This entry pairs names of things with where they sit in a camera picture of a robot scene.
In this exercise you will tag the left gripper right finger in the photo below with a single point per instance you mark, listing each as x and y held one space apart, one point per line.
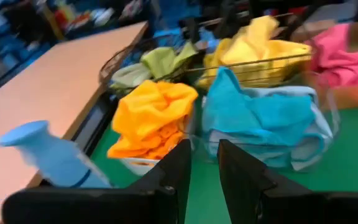
244 180

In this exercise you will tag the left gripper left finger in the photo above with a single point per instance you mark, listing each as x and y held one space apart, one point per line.
172 174

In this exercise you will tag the pale blue microfiber towel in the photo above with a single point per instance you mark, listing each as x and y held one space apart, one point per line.
319 133

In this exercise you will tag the yellow microfiber towel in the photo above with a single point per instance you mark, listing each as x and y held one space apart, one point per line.
208 67
253 34
291 53

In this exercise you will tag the lime green microfiber towel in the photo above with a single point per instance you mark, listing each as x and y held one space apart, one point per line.
163 59

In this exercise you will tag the pink microfiber towel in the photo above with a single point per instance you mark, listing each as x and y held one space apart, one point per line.
337 56

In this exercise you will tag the white plastic bin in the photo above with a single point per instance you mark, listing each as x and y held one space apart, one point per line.
138 163

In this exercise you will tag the green table mat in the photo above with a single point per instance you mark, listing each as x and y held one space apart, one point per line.
337 161

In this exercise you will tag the clear plastic bin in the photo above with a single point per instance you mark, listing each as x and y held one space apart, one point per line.
337 124

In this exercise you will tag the blue spray bottle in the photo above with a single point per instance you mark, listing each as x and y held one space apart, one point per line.
51 155

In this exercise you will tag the light wooden desk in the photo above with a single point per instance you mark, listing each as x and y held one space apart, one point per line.
42 93

